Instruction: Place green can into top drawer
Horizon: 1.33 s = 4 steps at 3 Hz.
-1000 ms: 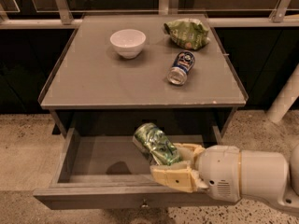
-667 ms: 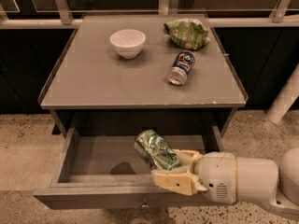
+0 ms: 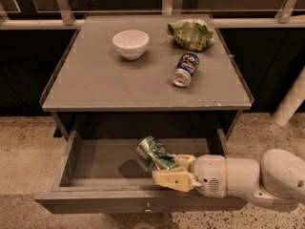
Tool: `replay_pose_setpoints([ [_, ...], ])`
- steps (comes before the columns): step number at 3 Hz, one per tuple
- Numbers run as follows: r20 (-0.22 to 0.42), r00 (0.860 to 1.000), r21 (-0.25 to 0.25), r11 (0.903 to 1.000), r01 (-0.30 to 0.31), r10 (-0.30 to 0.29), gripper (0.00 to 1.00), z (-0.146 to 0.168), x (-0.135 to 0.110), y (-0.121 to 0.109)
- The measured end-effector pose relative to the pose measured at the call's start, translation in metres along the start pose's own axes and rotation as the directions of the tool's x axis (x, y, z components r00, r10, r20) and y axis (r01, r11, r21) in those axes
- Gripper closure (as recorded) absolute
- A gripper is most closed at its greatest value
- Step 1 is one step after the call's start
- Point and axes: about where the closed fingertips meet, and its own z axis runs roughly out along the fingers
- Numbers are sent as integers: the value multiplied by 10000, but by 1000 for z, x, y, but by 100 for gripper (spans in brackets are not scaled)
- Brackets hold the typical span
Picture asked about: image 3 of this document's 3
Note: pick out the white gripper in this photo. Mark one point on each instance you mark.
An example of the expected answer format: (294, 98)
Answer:
(210, 172)

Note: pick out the crushed green can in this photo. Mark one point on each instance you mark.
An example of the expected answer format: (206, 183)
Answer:
(154, 154)

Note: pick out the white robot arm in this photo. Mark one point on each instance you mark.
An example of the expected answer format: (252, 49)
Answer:
(275, 182)

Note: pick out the metal drawer knob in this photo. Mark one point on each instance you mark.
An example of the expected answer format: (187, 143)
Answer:
(148, 208)

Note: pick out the open top drawer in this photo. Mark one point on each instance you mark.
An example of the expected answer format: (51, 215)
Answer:
(99, 175)

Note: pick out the blue soda can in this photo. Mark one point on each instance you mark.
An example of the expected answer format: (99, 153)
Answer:
(184, 69)

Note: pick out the grey wooden cabinet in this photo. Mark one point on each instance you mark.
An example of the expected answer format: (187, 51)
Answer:
(93, 77)

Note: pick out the green chip bag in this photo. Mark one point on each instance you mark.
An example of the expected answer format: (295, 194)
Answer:
(192, 34)

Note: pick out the white ceramic bowl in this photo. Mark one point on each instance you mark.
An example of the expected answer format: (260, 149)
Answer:
(131, 44)

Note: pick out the metal railing frame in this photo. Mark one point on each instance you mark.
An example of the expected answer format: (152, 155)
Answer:
(33, 14)

